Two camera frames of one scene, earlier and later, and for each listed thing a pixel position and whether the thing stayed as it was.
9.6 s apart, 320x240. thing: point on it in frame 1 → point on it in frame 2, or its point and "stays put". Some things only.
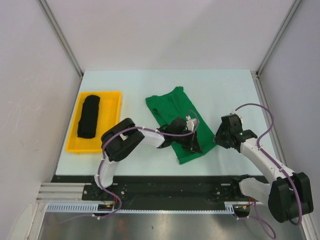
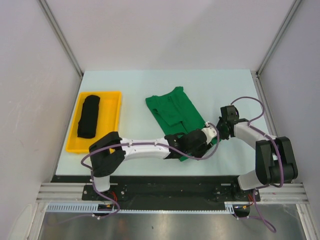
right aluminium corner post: (290, 15) stays put
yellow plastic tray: (109, 115) stays put
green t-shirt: (169, 106) stays put
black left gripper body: (186, 141) → (198, 152)
